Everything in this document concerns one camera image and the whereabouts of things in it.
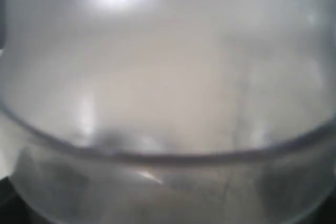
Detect clear plastic shaker bottle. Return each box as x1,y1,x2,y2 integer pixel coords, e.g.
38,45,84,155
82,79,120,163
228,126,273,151
1,0,335,223

